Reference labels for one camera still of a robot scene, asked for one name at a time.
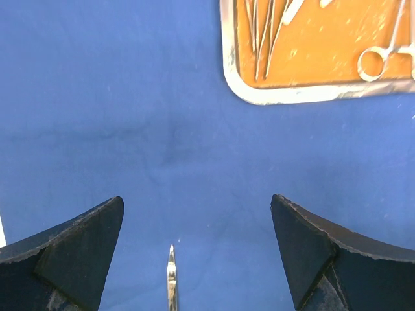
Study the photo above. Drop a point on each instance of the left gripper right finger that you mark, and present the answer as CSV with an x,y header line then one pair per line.
x,y
329,267

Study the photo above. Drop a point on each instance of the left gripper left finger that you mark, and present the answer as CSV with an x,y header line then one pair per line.
x,y
64,267

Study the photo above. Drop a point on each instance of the steel scissors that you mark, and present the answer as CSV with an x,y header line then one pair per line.
x,y
172,291

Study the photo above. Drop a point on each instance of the blue surgical cloth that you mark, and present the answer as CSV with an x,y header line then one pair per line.
x,y
128,98

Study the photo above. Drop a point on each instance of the metal instrument tray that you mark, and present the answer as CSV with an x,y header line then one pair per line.
x,y
292,52

